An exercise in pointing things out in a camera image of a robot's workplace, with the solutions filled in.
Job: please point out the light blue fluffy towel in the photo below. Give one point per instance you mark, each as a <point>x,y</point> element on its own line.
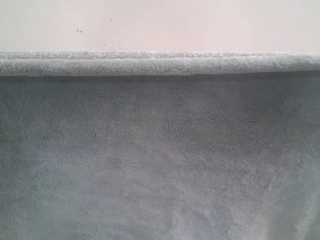
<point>159,146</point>

